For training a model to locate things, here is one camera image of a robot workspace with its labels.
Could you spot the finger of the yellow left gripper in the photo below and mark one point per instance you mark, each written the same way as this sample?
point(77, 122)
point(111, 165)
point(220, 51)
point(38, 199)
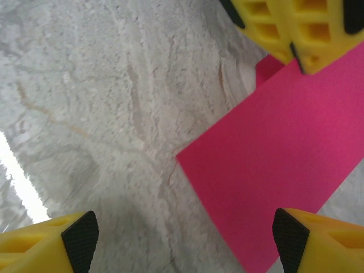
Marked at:
point(256, 17)
point(335, 42)

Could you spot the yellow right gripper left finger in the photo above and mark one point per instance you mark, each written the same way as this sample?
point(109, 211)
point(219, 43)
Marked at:
point(34, 250)

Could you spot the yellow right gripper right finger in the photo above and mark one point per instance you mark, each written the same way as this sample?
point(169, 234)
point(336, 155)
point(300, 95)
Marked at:
point(335, 250)

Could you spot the pink paper sheet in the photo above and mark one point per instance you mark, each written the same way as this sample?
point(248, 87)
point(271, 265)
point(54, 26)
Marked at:
point(270, 156)

